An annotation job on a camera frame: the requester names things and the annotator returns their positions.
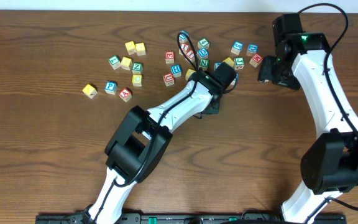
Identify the yellow block lower left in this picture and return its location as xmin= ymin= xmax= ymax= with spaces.
xmin=132 ymin=74 xmax=143 ymax=87

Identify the green 4 block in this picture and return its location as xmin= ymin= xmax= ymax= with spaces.
xmin=197 ymin=38 xmax=210 ymax=49

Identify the yellow block top left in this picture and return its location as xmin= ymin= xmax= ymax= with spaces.
xmin=125 ymin=41 xmax=136 ymax=55

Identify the yellow O block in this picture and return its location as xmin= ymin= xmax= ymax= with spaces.
xmin=185 ymin=68 xmax=196 ymax=80

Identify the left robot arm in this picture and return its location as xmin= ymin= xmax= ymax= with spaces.
xmin=82 ymin=68 xmax=237 ymax=223

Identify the red A block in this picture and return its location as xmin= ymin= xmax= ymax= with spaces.
xmin=119 ymin=88 xmax=132 ymax=102

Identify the red I block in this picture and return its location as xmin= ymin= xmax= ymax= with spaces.
xmin=185 ymin=50 xmax=195 ymax=65

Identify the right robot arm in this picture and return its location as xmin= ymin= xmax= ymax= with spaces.
xmin=258 ymin=31 xmax=358 ymax=223

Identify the green L block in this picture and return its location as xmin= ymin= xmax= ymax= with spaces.
xmin=108 ymin=55 xmax=121 ymax=70

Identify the red E block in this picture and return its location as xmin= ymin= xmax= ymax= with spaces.
xmin=165 ymin=51 xmax=175 ymax=64

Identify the red H block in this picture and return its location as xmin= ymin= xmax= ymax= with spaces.
xmin=178 ymin=43 xmax=190 ymax=55

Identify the blue L block top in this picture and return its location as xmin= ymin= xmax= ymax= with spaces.
xmin=179 ymin=30 xmax=189 ymax=44

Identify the blue D block centre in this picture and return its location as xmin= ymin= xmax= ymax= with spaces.
xmin=197 ymin=48 xmax=209 ymax=59

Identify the blue P block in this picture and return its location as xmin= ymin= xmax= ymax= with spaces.
xmin=104 ymin=82 xmax=117 ymax=95

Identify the blue d block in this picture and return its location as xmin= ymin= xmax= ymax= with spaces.
xmin=197 ymin=48 xmax=209 ymax=59
xmin=246 ymin=44 xmax=259 ymax=57

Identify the red U block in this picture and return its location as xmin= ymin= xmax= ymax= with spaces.
xmin=163 ymin=73 xmax=175 ymax=86

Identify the green N block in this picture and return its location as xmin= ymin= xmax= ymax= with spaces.
xmin=198 ymin=58 xmax=209 ymax=70

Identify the blue H block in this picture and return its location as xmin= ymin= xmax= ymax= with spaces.
xmin=171 ymin=64 xmax=182 ymax=78

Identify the yellow block far left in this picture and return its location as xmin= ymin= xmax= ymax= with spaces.
xmin=82 ymin=84 xmax=98 ymax=99

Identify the yellow block beside L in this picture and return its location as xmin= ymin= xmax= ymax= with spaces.
xmin=121 ymin=57 xmax=132 ymax=70

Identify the blue 2 block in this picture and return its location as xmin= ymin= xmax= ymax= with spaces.
xmin=214 ymin=62 xmax=222 ymax=70

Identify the blue S block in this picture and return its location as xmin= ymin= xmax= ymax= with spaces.
xmin=231 ymin=41 xmax=244 ymax=55

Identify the green Z block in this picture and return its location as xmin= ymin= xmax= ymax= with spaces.
xmin=132 ymin=62 xmax=143 ymax=75

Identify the yellow block cluster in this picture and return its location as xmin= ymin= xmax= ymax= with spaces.
xmin=223 ymin=57 xmax=235 ymax=67

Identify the blue D block right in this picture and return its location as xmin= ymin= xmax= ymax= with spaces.
xmin=246 ymin=44 xmax=259 ymax=57

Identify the blue T block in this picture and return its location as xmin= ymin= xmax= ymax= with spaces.
xmin=231 ymin=73 xmax=239 ymax=85

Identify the green J block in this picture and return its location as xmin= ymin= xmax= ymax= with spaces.
xmin=234 ymin=57 xmax=245 ymax=70

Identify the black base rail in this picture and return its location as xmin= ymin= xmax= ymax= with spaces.
xmin=35 ymin=212 xmax=347 ymax=224

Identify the red M block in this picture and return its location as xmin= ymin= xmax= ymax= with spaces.
xmin=250 ymin=54 xmax=263 ymax=67

